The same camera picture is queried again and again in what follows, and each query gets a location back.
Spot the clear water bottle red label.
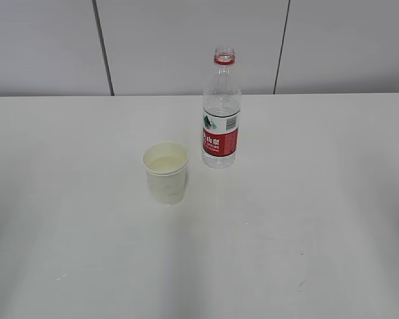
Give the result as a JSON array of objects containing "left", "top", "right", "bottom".
[{"left": 201, "top": 47, "right": 241, "bottom": 169}]

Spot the white paper cup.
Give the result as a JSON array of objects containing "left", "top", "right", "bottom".
[{"left": 142, "top": 142, "right": 189, "bottom": 205}]

